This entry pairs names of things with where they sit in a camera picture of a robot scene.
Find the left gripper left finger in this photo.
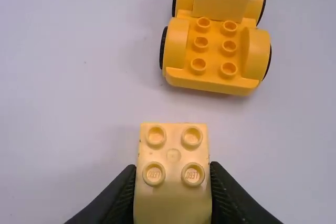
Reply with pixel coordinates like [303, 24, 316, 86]
[62, 164, 138, 224]

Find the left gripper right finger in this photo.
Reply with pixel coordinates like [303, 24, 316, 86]
[209, 161, 285, 224]

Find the yellow toy brick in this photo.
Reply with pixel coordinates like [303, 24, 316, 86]
[133, 122, 213, 224]

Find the yellow toy car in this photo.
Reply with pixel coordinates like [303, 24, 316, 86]
[159, 0, 273, 98]

